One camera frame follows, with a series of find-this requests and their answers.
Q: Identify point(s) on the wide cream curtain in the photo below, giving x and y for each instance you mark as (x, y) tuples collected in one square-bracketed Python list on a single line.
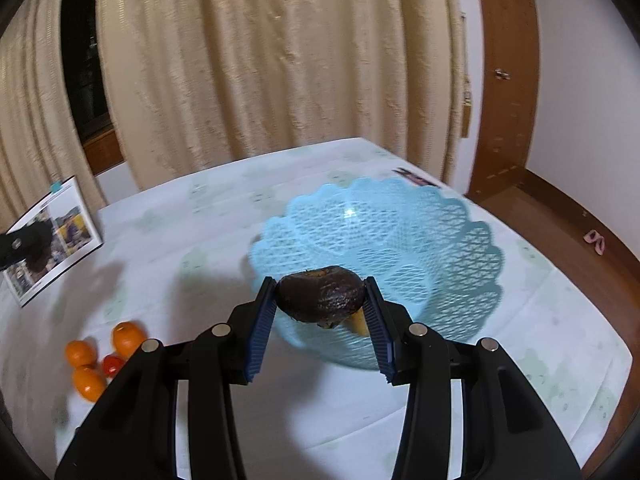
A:
[(275, 70)]

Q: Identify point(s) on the small red tomato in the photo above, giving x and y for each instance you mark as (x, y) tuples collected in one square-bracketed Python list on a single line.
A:
[(112, 365)]

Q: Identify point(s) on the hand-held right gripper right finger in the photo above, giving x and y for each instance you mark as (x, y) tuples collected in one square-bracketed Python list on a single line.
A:
[(381, 340)]

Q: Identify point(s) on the wooden window sill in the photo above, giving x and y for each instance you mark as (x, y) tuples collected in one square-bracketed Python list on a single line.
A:
[(102, 152)]

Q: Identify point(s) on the white patterned tablecloth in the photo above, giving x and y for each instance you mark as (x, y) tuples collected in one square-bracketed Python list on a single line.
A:
[(200, 270)]

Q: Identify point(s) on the narrow cream curtain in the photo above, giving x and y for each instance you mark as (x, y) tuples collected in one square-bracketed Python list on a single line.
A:
[(30, 135)]

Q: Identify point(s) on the photo book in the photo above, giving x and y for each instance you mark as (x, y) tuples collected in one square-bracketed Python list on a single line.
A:
[(75, 232)]

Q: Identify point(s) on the dark brown avocado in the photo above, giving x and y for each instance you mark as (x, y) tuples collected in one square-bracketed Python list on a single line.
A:
[(38, 266), (320, 295)]

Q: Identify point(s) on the dark window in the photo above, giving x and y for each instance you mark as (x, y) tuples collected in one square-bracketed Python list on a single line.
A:
[(82, 60)]

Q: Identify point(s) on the yellow fruit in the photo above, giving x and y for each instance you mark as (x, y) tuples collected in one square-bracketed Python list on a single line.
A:
[(361, 326)]

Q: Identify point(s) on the metal door latch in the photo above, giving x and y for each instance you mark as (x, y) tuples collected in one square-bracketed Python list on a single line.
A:
[(501, 74)]

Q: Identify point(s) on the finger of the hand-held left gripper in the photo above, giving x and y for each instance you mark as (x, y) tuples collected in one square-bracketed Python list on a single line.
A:
[(20, 245)]

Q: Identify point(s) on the pink slipper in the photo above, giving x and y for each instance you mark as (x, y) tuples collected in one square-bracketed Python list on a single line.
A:
[(595, 241)]

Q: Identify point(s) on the brown wooden door frame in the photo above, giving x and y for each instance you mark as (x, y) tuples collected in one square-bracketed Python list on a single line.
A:
[(505, 125)]

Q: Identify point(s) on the orange tangerine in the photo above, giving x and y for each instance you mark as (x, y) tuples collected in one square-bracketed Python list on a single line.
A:
[(81, 353), (129, 338), (89, 384)]

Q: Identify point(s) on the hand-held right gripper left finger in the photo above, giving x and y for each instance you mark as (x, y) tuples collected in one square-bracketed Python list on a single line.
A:
[(260, 340)]

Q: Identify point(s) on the light blue plastic lattice basket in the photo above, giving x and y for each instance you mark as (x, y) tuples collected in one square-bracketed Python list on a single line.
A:
[(400, 240)]

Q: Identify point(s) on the dark pink flat item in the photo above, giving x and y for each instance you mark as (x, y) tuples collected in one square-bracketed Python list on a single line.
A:
[(415, 177)]

